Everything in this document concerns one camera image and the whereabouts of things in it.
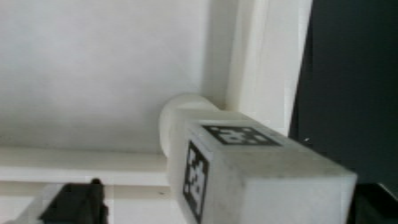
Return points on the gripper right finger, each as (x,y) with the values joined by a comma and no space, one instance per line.
(373,208)

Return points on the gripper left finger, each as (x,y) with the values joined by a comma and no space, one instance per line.
(68,204)

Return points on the white leg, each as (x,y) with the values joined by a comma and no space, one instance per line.
(247,177)

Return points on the white square tabletop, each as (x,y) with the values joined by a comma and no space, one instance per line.
(100,58)

